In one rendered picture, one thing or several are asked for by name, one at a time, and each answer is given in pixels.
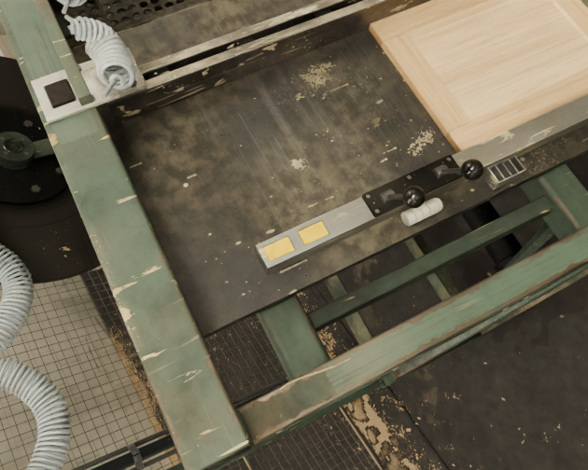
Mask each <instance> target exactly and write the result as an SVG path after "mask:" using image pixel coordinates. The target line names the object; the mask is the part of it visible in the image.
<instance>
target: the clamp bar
mask: <svg viewBox="0 0 588 470"><path fill-rule="evenodd" d="M429 1H431V0H321V1H319V2H316V3H313V4H311V5H308V6H306V7H301V8H298V9H296V10H293V11H290V12H288V13H286V14H283V15H280V16H277V17H274V18H272V19H269V20H266V21H263V22H260V23H257V24H254V25H251V26H249V27H246V28H244V29H241V30H239V31H236V32H233V33H230V34H227V35H223V36H221V37H218V38H216V39H213V40H210V41H207V42H205V43H202V44H200V45H197V46H194V47H192V48H187V49H184V50H182V51H179V52H177V53H174V54H171V55H169V56H166V57H163V58H160V59H158V60H156V61H153V62H149V63H146V64H143V65H140V66H138V65H137V63H136V61H135V60H134V58H133V63H134V71H135V75H134V76H135V81H134V82H133V84H132V85H131V86H130V87H128V88H127V89H123V90H115V89H112V90H111V91H110V92H109V93H108V95H107V96H106V97H105V99H102V97H101V96H102V94H103V93H104V91H105V90H106V88H107V85H105V84H103V83H102V81H101V80H100V79H99V78H98V76H97V71H96V69H97V68H96V65H95V64H94V61H93V60H90V61H88V62H84V63H81V64H78V65H77V66H78V68H79V71H80V73H81V74H82V76H83V78H84V80H85V83H86V85H87V87H88V89H89V91H90V94H91V97H92V99H93V103H90V104H86V105H83V106H82V105H81V104H80V102H79V100H78V98H77V96H76V94H75V91H74V89H73V87H72V85H71V82H70V80H69V78H68V76H67V73H66V72H65V70H64V69H63V70H61V71H59V72H56V73H53V74H50V75H47V76H42V77H40V78H39V79H36V80H33V81H31V83H32V86H33V88H34V90H35V94H36V97H37V99H38V101H39V103H40V105H41V108H42V110H43V112H44V115H45V117H46V120H47V122H48V124H50V123H52V122H55V121H57V120H61V119H64V118H68V117H71V116H73V115H75V114H78V113H80V112H83V111H85V110H88V109H91V108H93V107H95V106H98V105H100V104H105V103H107V105H108V107H109V109H110V112H111V114H112V116H113V118H114V119H115V121H116V123H117V124H120V123H121V122H124V121H127V120H129V119H132V118H136V117H139V116H141V115H144V114H146V113H148V112H151V111H154V110H156V109H159V108H161V107H164V106H166V105H168V104H173V103H175V102H178V101H180V100H183V99H186V98H188V97H190V96H193V95H195V94H198V93H200V92H203V91H206V90H210V89H212V88H214V87H217V86H219V85H222V84H225V83H227V82H230V81H232V80H234V79H237V78H239V77H242V76H246V75H249V74H251V73H254V72H257V71H258V70H261V69H264V68H266V67H269V66H271V65H274V64H277V63H279V62H283V61H285V60H288V59H290V58H293V57H296V56H298V55H301V54H303V53H305V52H308V51H310V50H313V49H316V48H320V47H322V46H325V45H327V44H329V43H332V42H335V41H337V40H340V39H342V38H345V37H347V36H349V35H354V34H356V33H359V32H361V31H364V30H367V29H369V28H370V24H371V23H373V22H376V21H379V20H381V19H384V18H387V17H389V16H392V15H395V14H397V13H400V12H402V11H404V10H407V9H409V8H412V7H416V6H419V5H422V4H424V3H426V2H429ZM55 18H56V20H57V22H58V23H59V25H60V28H61V30H62V32H63V35H64V38H65V40H68V39H71V38H72V36H71V34H72V35H73V34H75V39H76V40H77V41H79V40H81V41H86V42H89V41H91V42H94V41H95V40H96V38H97V35H98V41H99V40H100V39H102V37H103V31H104V29H103V26H104V27H105V35H104V37H105V36H108V35H109V34H108V30H110V35H117V33H116V32H115V33H114V32H113V30H112V28H111V27H109V26H107V25H106V24H105V23H103V22H100V21H98V20H96V21H95V20H94V19H92V18H90V19H88V18H87V17H84V18H82V17H80V16H78V17H77V18H75V19H72V20H71V23H70V25H68V26H67V25H66V23H65V21H64V19H63V15H62V14H59V15H56V16H55ZM79 21H80V23H79ZM74 25H75V26H74ZM92 28H93V29H92ZM98 28H99V34H98ZM69 30H70V32H69ZM87 31H88V33H87ZM92 32H93V36H92V38H91V34H92ZM70 33H71V34H70ZM130 55H131V56H132V57H133V55H132V53H131V52H130ZM63 79H66V80H67V81H68V82H69V84H70V86H71V88H72V91H73V93H74V94H75V96H76V99H77V100H76V101H74V102H72V103H69V104H65V105H62V106H59V107H57V108H54V109H53V107H52V105H51V102H50V100H49V96H48V95H47V92H46V90H45V86H47V85H48V84H51V83H54V82H57V81H60V80H63Z"/></svg>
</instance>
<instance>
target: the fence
mask: <svg viewBox="0 0 588 470"><path fill-rule="evenodd" d="M587 124H588V93H587V94H585V95H583V96H581V97H579V98H577V99H575V100H573V101H571V102H568V103H566V104H563V105H561V106H559V107H556V108H555V109H553V110H551V111H549V112H546V113H544V114H542V115H540V116H538V117H534V118H532V119H530V120H528V121H527V122H524V123H522V124H520V125H518V126H516V127H513V128H511V129H509V130H507V131H504V132H502V133H500V134H498V135H496V136H494V137H491V138H489V139H487V140H485V141H483V142H480V143H478V144H477V145H474V146H471V147H469V148H467V149H465V150H463V151H461V152H458V153H456V154H454V155H452V157H453V158H454V160H455V162H456V163H457V164H458V166H459V167H460V168H461V166H462V164H463V163H464V162H465V161H466V160H468V159H477V160H479V161H480V162H481V163H482V165H483V171H485V170H486V169H487V168H488V167H490V166H492V165H494V164H497V163H499V162H501V161H502V160H504V159H507V158H509V157H512V156H514V155H516V158H518V157H521V156H522V155H524V154H526V153H528V152H530V151H532V150H534V149H536V148H539V147H541V146H543V145H546V144H548V143H549V142H551V141H554V140H556V139H558V138H560V137H562V136H564V135H566V134H568V133H570V132H573V131H575V130H577V129H579V128H581V127H583V126H585V125H587ZM467 181H468V180H467V179H465V178H464V177H463V176H462V177H461V178H459V179H456V180H454V181H453V182H451V183H449V184H447V185H445V186H443V187H439V188H437V189H435V190H433V191H431V192H429V193H427V194H425V195H426V199H425V201H426V200H429V199H431V198H434V197H436V196H438V195H440V194H441V193H443V192H445V191H447V190H449V189H452V188H454V187H457V186H459V185H461V184H463V183H465V182H467ZM408 209H410V208H409V207H407V206H406V205H405V204H403V205H401V206H400V207H398V208H395V209H393V210H391V211H389V212H387V213H385V214H382V215H379V216H377V217H374V216H373V215H372V213H371V211H370V209H369V208H368V206H367V204H366V203H365V201H364V200H363V199H362V197H360V198H358V199H356V200H353V201H350V202H348V203H346V204H345V205H343V206H340V207H338V208H336V209H334V210H332V211H330V212H327V213H325V214H322V215H320V216H318V217H316V218H314V219H312V220H310V221H307V222H305V223H303V224H301V225H299V226H297V227H295V228H292V229H290V230H288V231H285V232H283V233H281V234H279V235H277V236H274V237H272V238H270V239H269V240H267V241H264V242H261V243H259V244H257V245H256V254H257V256H258V258H259V261H260V263H261V265H262V267H263V268H264V269H265V271H266V273H267V275H270V274H272V273H274V272H276V271H278V270H281V269H283V268H285V267H287V266H289V265H291V264H293V263H295V262H298V261H300V260H302V259H304V258H306V257H307V256H310V255H313V254H315V253H317V252H319V251H321V250H323V249H325V248H327V247H329V246H332V245H333V244H335V243H337V242H340V241H342V240H344V239H346V238H349V237H351V236H353V235H355V234H357V233H359V232H360V231H362V230H365V229H367V228H370V227H372V226H374V225H376V224H378V223H380V222H383V221H385V220H386V219H388V218H390V217H392V216H394V215H396V214H400V213H402V212H404V211H406V210H408ZM320 221H322V223H323V224H324V226H325V228H326V230H327V231H328V233H329V235H327V236H325V237H323V238H321V239H319V240H316V241H314V242H311V243H309V244H307V245H304V243H303V241H302V240H301V237H300V235H299V234H298V231H300V230H302V229H304V228H308V227H310V226H311V225H313V224H315V223H318V222H320ZM285 237H288V238H289V240H290V242H291V243H292V245H293V247H294V249H295V251H293V252H291V253H289V254H286V255H284V256H281V257H279V258H277V259H275V260H273V261H271V262H270V260H269V259H268V257H267V256H266V254H265V252H264V250H263V247H265V246H267V245H269V244H272V243H274V242H277V241H279V240H281V239H284V238H285Z"/></svg>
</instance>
